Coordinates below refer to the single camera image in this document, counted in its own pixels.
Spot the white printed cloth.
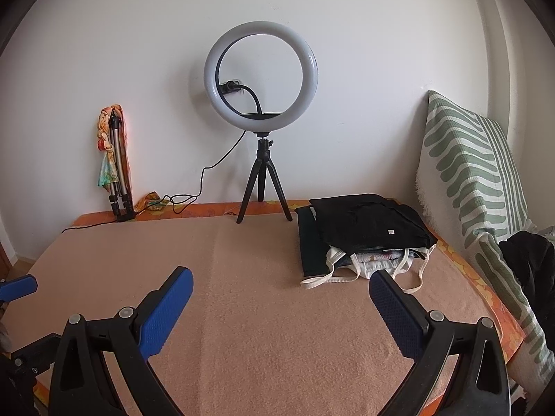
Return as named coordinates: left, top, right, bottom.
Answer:
left=359, top=249, right=407, bottom=263

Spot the green white striped cushion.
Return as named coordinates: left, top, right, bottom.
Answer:
left=415, top=90, right=549, bottom=371

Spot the white ring light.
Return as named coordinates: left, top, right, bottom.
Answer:
left=204, top=21, right=317, bottom=133

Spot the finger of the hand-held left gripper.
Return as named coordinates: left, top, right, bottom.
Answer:
left=0, top=275, right=39, bottom=302

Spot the small crumpled floral cloth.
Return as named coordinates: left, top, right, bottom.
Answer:
left=134, top=191, right=169, bottom=213

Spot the cream white garment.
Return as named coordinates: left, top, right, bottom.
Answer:
left=300, top=243, right=438, bottom=292

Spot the black gooseneck phone holder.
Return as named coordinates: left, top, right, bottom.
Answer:
left=220, top=79, right=282, bottom=119

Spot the beige blanket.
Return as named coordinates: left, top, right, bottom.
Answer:
left=0, top=212, right=516, bottom=416

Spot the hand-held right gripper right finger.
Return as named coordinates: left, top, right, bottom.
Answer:
left=368, top=270, right=511, bottom=416

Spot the dark green folded cloth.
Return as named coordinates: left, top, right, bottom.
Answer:
left=296, top=206, right=334, bottom=278

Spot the colourful floral scarf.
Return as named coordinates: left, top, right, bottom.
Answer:
left=96, top=104, right=133, bottom=196

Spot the black mesh garment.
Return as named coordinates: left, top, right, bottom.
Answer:
left=310, top=193, right=438, bottom=254

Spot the orange floral bedsheet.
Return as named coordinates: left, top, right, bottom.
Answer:
left=35, top=199, right=527, bottom=416

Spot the folded silver tripod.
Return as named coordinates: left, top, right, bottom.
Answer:
left=108, top=113, right=135, bottom=223

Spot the black power cable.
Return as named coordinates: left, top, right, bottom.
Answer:
left=61, top=129, right=254, bottom=234

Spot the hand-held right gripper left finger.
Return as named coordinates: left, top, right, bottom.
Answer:
left=49, top=266, right=194, bottom=416

